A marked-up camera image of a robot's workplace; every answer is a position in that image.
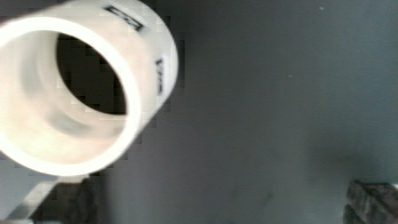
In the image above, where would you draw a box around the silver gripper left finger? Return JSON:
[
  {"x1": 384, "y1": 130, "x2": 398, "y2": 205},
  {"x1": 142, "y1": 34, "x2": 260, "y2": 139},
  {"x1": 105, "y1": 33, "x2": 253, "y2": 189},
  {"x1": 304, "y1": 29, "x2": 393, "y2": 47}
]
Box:
[{"x1": 6, "y1": 175, "x2": 100, "y2": 224}]

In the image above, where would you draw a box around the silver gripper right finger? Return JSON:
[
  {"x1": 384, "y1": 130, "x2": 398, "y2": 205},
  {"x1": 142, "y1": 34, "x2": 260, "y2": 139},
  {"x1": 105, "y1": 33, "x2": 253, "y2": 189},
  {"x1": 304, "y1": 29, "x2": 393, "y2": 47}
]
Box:
[{"x1": 343, "y1": 180, "x2": 398, "y2": 224}]

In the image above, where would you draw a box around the white lamp shade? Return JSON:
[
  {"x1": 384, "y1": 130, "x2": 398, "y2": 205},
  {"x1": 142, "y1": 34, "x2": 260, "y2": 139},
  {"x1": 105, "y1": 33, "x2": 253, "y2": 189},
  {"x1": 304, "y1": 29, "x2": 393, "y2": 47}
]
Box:
[{"x1": 0, "y1": 0, "x2": 180, "y2": 176}]

